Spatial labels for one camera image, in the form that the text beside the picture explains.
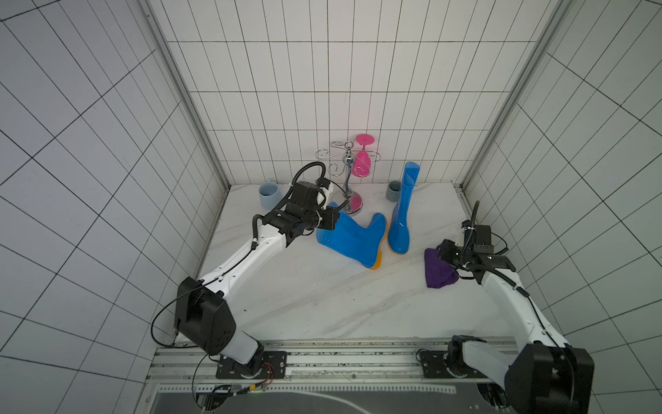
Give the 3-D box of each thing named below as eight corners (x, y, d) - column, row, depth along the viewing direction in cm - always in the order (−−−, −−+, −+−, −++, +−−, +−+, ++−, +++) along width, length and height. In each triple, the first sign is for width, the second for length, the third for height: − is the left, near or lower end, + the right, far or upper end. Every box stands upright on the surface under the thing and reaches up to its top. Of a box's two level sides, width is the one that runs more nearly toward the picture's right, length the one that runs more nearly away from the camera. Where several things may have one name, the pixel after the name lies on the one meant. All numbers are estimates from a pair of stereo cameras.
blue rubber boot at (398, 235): (386, 251, 99) (400, 210, 79) (391, 205, 114) (404, 160, 94) (402, 254, 98) (420, 213, 78) (405, 207, 113) (420, 163, 93)
